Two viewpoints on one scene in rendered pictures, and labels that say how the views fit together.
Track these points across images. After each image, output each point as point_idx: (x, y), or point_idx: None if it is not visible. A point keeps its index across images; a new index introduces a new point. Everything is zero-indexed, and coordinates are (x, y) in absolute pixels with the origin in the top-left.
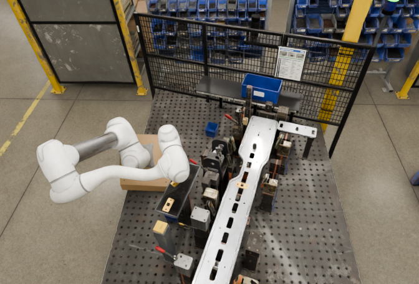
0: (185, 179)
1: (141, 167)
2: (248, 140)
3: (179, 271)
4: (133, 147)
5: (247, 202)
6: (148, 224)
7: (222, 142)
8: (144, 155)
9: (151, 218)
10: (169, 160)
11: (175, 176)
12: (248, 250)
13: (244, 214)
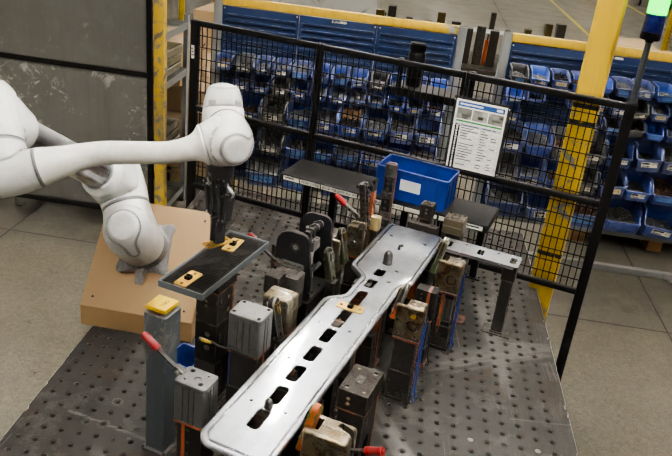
0: (242, 158)
1: (142, 243)
2: (376, 252)
3: (182, 411)
4: (135, 202)
5: (357, 331)
6: (124, 384)
7: (321, 219)
8: (154, 225)
9: (134, 376)
10: (219, 120)
11: (225, 141)
12: (344, 391)
13: (347, 346)
